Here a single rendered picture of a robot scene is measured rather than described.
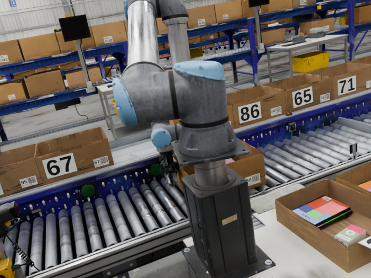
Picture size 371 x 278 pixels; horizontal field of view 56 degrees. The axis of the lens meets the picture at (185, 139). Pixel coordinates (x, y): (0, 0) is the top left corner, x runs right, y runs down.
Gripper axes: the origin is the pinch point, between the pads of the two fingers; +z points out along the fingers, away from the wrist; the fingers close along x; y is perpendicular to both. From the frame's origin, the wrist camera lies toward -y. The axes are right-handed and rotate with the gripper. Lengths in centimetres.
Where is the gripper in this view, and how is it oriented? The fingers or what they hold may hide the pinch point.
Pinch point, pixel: (171, 183)
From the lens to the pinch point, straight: 185.9
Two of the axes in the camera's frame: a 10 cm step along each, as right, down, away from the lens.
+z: 1.7, 9.3, 3.2
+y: 3.5, 2.5, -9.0
